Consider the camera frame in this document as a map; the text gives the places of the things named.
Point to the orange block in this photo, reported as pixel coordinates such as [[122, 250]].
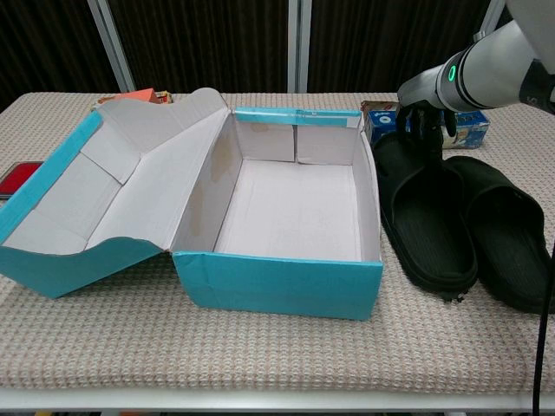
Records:
[[145, 95]]

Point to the blue Oreo cookie box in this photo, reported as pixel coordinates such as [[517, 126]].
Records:
[[381, 123]]

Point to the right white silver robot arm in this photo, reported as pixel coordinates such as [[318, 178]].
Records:
[[490, 65]]

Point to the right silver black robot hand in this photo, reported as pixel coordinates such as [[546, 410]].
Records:
[[420, 91]]

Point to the grey aluminium frame post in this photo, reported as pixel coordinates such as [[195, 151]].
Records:
[[110, 43], [299, 43], [494, 15]]

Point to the yellow brown snack packet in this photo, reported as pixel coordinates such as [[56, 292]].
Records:
[[164, 97]]

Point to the dark brown curtain panel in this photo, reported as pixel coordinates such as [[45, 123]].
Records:
[[43, 43], [368, 43], [195, 43]]

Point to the black rubber slipper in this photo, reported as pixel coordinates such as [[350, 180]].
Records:
[[433, 234], [511, 234]]

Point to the beige woven table cloth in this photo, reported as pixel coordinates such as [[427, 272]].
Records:
[[260, 355]]

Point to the red stamp pad black frame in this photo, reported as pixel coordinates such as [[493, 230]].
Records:
[[19, 177]]

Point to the light blue cardboard shoe box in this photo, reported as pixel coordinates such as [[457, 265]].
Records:
[[277, 281]]

